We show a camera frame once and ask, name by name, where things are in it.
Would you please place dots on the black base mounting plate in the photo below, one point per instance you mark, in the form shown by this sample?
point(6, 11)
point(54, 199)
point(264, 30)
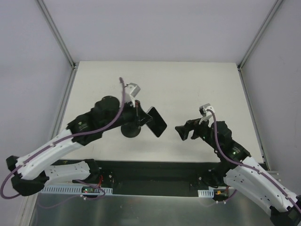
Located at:
point(176, 179)

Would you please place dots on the left aluminium frame post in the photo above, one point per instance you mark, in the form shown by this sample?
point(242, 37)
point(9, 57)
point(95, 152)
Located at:
point(53, 28)

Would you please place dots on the right aluminium frame post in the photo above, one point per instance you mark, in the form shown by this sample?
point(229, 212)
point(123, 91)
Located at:
point(262, 29)

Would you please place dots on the left white cable duct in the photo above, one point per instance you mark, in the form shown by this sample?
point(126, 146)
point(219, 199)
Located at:
point(77, 189)

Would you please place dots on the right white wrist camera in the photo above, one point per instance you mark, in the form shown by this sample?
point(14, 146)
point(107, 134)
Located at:
point(206, 112)

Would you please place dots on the black round phone stand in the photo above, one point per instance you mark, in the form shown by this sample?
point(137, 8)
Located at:
point(130, 132)

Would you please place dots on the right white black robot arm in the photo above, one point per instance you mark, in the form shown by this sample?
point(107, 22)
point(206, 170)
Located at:
point(239, 170)

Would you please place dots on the white cable duct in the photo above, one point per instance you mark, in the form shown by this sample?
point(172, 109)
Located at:
point(77, 189)
point(209, 193)

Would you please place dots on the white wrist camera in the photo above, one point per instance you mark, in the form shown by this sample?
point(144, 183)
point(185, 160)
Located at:
point(129, 93)
point(206, 112)

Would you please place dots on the right white cable duct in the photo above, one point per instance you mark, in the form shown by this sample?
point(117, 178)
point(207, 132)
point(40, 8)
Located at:
point(209, 193)

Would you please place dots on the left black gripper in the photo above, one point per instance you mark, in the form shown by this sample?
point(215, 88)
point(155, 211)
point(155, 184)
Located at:
point(143, 117)

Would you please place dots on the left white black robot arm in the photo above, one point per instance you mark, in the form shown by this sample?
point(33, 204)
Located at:
point(31, 173)

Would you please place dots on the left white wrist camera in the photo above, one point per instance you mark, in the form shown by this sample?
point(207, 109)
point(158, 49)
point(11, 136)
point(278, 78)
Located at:
point(129, 93)

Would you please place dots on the black smartphone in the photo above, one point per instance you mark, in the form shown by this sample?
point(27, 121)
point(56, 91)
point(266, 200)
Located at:
point(157, 125)

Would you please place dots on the aluminium frame post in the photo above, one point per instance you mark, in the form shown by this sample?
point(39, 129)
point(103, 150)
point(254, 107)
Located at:
point(53, 28)
point(262, 29)

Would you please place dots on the aluminium front rail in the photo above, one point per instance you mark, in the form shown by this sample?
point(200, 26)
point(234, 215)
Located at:
point(275, 175)

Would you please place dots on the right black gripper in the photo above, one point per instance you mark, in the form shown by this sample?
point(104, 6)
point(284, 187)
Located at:
point(192, 128)

